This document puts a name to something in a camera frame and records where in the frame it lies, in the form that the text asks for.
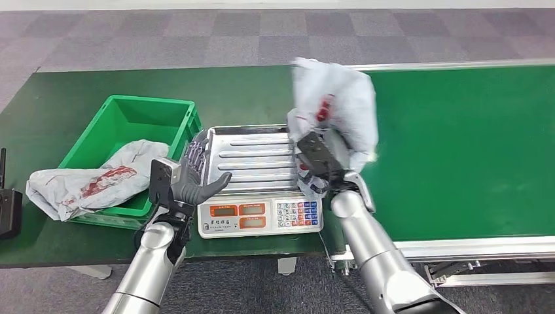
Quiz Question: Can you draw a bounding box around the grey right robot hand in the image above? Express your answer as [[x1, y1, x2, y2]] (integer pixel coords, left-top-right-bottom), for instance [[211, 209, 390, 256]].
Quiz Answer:
[[319, 128, 353, 173]]

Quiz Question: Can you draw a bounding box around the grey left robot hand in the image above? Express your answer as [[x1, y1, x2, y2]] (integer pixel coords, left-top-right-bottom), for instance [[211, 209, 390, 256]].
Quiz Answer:
[[168, 129, 233, 207]]

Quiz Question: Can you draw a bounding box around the grey package with red dot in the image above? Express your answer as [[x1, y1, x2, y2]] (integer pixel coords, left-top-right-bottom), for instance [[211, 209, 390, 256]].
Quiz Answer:
[[287, 57, 379, 201]]

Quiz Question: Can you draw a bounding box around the grey package with red print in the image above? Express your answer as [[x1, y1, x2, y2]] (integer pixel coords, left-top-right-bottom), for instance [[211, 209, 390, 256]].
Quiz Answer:
[[26, 139, 171, 222]]

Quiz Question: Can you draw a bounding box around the green conveyor belt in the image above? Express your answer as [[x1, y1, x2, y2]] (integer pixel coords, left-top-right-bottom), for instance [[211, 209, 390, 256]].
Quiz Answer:
[[344, 65, 555, 243]]

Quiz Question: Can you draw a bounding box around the steel ribbed weighing tray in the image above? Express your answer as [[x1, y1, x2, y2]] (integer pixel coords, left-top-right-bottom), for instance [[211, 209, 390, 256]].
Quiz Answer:
[[202, 124, 310, 197]]

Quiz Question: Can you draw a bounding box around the green plastic crate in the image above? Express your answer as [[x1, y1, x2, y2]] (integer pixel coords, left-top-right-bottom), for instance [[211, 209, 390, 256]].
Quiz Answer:
[[58, 94, 204, 230]]

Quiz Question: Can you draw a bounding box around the white table foot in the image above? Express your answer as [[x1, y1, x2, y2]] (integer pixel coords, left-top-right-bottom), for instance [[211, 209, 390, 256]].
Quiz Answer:
[[277, 257, 298, 277], [67, 265, 113, 280]]

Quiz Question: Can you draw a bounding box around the black radio device with antenna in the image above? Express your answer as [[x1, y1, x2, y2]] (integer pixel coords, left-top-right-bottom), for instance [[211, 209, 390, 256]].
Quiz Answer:
[[0, 148, 24, 241]]

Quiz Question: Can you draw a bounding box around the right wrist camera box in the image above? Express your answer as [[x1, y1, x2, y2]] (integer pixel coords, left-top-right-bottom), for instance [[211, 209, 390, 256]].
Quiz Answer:
[[296, 131, 344, 179]]

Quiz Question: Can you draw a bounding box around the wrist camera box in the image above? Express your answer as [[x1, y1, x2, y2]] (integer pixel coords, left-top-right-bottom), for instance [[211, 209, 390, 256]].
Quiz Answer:
[[296, 131, 344, 179], [149, 158, 182, 205]]

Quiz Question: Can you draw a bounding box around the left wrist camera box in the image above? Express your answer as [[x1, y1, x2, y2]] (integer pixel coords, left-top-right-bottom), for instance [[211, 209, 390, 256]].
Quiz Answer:
[[149, 158, 182, 205]]

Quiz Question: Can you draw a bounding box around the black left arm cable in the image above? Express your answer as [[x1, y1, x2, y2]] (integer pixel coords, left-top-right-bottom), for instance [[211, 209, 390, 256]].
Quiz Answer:
[[132, 203, 159, 251]]

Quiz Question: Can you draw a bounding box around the silver conveyor frame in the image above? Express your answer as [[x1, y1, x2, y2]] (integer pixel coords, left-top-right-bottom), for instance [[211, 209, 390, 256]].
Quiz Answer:
[[329, 57, 555, 289]]

